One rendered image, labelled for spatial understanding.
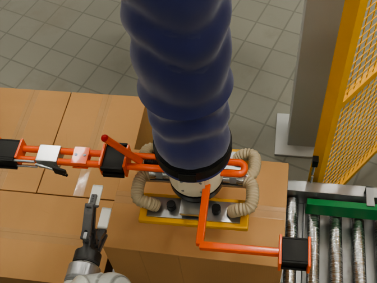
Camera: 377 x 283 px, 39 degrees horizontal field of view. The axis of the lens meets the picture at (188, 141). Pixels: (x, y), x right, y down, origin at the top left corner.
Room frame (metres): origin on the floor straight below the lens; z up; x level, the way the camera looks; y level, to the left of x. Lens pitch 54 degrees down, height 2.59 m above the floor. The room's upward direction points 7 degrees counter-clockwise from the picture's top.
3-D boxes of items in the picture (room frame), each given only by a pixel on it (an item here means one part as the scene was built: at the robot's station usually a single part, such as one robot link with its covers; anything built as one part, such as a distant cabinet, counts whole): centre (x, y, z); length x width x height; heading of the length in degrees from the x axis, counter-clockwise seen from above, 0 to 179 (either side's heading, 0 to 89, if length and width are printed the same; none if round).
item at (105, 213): (0.79, 0.28, 1.15); 0.07 x 0.03 x 0.01; 166
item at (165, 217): (0.79, 0.01, 1.12); 0.34 x 0.10 x 0.05; 77
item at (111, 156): (0.94, 0.23, 1.22); 0.10 x 0.08 x 0.06; 167
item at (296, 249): (0.57, -0.24, 1.22); 0.09 x 0.08 x 0.05; 167
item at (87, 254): (0.66, 0.31, 1.22); 0.09 x 0.07 x 0.08; 166
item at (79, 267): (0.59, 0.33, 1.22); 0.09 x 0.06 x 0.09; 76
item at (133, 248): (0.91, -0.01, 0.75); 0.60 x 0.40 x 0.40; 75
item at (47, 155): (0.99, 0.44, 1.21); 0.07 x 0.07 x 0.04; 77
